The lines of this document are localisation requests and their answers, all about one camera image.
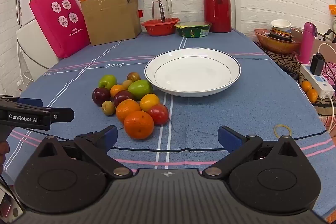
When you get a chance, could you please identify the brown cardboard box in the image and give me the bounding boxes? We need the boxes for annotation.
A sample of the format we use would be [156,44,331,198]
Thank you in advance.
[80,0,143,46]

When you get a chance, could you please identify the pink floral blanket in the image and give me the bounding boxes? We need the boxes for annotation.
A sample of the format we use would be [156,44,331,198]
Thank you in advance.
[319,61,336,130]

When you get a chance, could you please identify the green instant noodle bowl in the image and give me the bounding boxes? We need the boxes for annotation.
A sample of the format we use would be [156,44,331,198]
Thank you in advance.
[175,21,213,38]

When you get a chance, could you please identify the medium orange mandarin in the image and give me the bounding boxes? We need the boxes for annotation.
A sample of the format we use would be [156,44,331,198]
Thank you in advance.
[116,99,142,123]

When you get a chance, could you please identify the white plate with blue rim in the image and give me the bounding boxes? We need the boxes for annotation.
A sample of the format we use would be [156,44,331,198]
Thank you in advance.
[144,48,241,98]

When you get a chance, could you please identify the small orange mandarin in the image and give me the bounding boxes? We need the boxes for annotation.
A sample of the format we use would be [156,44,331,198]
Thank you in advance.
[110,84,126,98]

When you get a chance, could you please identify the red thermos jug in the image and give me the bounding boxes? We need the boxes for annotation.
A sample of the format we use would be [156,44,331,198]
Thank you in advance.
[204,0,232,33]

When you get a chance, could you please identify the person's left hand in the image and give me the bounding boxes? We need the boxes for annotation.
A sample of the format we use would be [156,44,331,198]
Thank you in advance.
[0,143,10,178]

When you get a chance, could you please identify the leopard print cloth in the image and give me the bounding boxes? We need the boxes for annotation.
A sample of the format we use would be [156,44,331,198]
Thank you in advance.
[256,42,336,106]

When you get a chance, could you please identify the large orange mandarin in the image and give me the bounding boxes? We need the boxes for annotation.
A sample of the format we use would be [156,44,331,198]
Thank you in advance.
[123,111,155,140]

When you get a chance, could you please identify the red plum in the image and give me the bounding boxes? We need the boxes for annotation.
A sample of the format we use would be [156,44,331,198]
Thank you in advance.
[147,104,169,126]

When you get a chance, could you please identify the stack of patterned bowls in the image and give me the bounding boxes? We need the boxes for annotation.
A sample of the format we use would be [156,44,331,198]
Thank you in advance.
[268,29,295,42]

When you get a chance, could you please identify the red plastic basket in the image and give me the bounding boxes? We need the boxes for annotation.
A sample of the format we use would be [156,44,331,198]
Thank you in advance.
[141,18,180,36]

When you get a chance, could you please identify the blue striped tablecloth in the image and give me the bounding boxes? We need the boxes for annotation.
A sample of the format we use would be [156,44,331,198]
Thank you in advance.
[3,28,336,217]

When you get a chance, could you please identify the large green jujube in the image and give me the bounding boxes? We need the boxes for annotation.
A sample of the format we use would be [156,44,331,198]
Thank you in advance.
[128,80,153,101]

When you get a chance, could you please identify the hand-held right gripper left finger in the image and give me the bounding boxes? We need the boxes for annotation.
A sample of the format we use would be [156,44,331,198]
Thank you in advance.
[34,125,133,179]

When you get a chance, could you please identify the glass pitcher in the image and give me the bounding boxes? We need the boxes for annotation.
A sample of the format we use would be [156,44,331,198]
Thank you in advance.
[151,0,173,23]

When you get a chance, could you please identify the amber glass bowl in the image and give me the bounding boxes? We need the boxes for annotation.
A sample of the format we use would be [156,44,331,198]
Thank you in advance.
[254,28,302,54]

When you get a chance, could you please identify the yellow rubber band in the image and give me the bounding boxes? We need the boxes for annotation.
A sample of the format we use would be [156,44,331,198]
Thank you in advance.
[274,125,293,138]

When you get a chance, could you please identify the dark utensil in pitcher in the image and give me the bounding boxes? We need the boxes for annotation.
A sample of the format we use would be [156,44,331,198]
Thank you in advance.
[157,0,166,23]

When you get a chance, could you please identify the dark purple plum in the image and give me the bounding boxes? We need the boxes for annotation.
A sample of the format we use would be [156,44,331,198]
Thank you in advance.
[113,90,135,107]
[92,87,111,106]

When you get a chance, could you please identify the white appliance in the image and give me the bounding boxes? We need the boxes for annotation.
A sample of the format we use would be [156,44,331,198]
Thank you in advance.
[15,0,61,81]

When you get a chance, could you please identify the red-brown jujube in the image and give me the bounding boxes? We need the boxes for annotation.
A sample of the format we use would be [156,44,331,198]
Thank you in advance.
[127,72,141,83]

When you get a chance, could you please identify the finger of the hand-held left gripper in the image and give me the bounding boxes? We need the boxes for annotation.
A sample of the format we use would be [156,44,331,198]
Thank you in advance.
[49,107,75,123]
[0,95,43,109]

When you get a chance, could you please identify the black charger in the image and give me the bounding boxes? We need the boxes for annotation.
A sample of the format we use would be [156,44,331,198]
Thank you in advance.
[310,52,324,76]

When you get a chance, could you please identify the pink bottle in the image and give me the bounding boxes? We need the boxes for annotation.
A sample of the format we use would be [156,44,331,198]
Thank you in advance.
[299,21,315,64]

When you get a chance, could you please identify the pink tote bag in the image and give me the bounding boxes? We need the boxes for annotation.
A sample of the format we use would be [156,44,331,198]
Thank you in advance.
[29,0,91,59]

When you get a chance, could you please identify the orange snack packet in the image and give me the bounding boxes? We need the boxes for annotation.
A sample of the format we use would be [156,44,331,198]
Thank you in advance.
[329,0,336,28]

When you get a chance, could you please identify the yellow-orange mandarin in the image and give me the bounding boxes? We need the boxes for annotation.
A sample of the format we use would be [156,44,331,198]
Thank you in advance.
[140,93,160,112]

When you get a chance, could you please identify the white bowl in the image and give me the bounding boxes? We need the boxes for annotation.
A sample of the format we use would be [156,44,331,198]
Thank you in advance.
[270,19,292,32]

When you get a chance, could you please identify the white cable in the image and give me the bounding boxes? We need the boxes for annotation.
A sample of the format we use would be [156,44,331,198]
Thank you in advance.
[316,42,336,132]

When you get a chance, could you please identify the green apple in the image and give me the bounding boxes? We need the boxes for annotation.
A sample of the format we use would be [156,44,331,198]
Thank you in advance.
[98,74,117,90]

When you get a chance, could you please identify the white power strip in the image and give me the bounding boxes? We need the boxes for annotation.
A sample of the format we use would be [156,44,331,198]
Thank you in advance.
[300,63,335,99]

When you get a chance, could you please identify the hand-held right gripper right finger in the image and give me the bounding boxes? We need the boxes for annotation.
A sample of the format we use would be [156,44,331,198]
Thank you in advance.
[202,126,302,179]

